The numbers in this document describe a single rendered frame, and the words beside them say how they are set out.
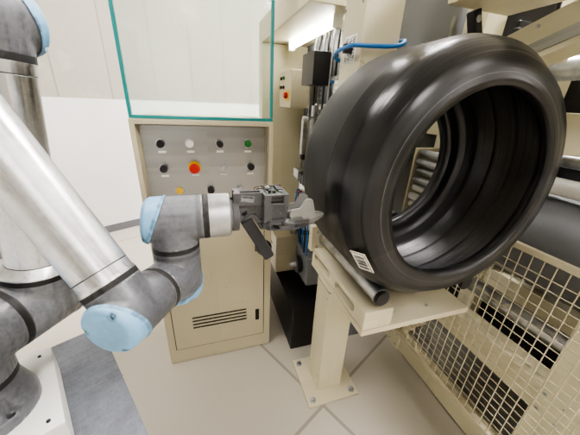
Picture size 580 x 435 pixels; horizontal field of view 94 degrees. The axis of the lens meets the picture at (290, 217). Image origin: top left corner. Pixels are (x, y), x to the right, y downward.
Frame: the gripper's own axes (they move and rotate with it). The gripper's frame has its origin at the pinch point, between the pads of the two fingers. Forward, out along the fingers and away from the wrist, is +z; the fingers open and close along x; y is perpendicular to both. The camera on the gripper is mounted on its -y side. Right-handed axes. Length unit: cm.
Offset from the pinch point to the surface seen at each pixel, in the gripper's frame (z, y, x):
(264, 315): 3, -88, 64
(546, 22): 61, 47, 6
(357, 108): 4.2, 24.1, -3.6
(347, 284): 13.2, -24.0, 3.3
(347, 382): 39, -109, 27
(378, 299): 14.8, -20.2, -8.8
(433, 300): 40, -30, -4
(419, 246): 41.0, -17.0, 7.8
